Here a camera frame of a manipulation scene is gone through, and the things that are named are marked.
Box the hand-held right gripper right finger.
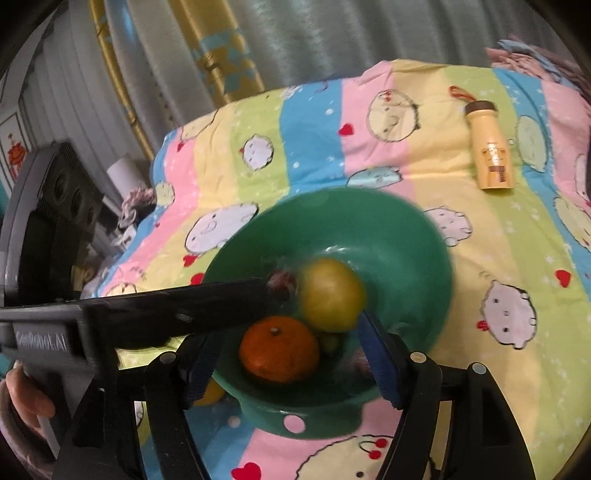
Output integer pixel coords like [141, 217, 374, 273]
[359, 310, 537, 480]

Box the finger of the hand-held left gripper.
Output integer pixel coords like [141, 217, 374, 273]
[78, 278, 279, 370]

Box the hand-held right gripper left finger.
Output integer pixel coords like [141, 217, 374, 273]
[53, 332, 225, 480]

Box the yellow round citrus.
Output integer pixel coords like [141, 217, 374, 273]
[194, 376, 227, 407]

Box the orange tangerine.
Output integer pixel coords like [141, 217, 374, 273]
[239, 316, 321, 383]

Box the yellow-green pear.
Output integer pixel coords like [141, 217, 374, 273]
[298, 258, 368, 333]

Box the green plastic basin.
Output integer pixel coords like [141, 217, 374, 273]
[201, 187, 453, 437]

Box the person's left hand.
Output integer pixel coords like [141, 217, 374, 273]
[0, 364, 57, 467]

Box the white board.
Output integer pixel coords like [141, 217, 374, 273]
[107, 157, 144, 190]

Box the cartoon printed striped blanket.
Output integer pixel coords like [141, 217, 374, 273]
[81, 60, 591, 480]

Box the yellow bear print bottle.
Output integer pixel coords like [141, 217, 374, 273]
[450, 85, 515, 192]

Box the gold patterned curtain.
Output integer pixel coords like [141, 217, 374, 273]
[90, 0, 266, 125]

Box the grey curtain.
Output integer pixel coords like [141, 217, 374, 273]
[18, 0, 546, 158]

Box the pile of folded clothes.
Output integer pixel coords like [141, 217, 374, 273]
[485, 39, 591, 93]

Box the red figure wall decoration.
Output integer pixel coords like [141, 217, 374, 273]
[0, 115, 34, 185]

